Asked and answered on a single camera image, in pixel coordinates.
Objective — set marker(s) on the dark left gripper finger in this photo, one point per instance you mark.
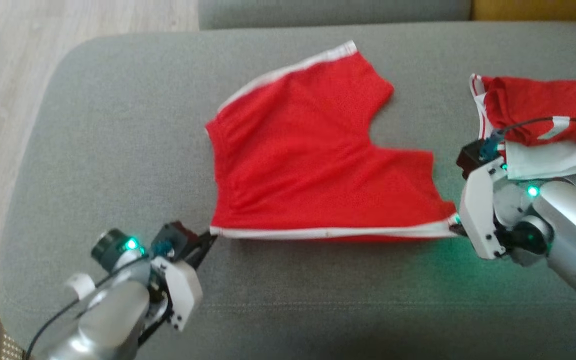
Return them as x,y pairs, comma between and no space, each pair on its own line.
203,238
200,255

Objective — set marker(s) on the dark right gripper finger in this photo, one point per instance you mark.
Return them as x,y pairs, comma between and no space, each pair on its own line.
458,231
458,220

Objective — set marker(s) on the small grey sofa cushion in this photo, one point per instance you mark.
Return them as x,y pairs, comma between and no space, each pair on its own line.
333,12

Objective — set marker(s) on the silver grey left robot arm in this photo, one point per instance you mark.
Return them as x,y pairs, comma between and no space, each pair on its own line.
108,320

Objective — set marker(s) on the red shorts with white stripes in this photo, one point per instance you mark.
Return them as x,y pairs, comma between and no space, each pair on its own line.
308,165
543,105

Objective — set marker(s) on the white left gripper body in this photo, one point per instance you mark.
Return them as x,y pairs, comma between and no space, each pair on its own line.
183,295

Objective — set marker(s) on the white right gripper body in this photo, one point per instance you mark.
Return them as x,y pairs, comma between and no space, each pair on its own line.
483,215

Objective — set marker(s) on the yellow sofa cushion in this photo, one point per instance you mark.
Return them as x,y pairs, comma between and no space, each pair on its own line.
538,9

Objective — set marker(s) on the large grey sofa seat cushion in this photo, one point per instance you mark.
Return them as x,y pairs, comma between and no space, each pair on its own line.
118,150

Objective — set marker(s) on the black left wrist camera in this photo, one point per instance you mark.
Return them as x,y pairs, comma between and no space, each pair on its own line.
178,237

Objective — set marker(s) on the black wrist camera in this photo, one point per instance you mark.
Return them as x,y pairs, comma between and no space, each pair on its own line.
178,237
470,159

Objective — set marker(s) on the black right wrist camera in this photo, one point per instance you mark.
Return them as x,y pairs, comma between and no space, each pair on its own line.
470,159

